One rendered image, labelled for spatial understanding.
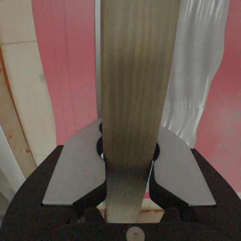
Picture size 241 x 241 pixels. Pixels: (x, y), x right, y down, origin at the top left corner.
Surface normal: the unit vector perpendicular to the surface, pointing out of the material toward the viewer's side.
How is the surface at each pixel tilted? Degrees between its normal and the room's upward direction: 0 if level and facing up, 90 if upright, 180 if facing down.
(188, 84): 33
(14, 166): 0
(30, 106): 0
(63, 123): 0
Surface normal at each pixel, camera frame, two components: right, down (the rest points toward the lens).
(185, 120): -0.54, 0.34
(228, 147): 0.00, 0.48
